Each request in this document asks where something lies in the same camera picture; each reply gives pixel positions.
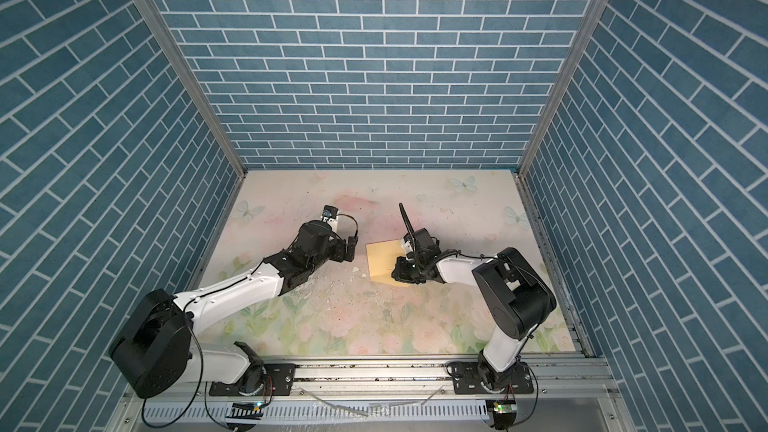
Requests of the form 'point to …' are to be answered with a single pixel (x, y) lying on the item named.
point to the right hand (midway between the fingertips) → (389, 272)
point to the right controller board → (504, 407)
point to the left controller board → (246, 410)
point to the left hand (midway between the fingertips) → (345, 235)
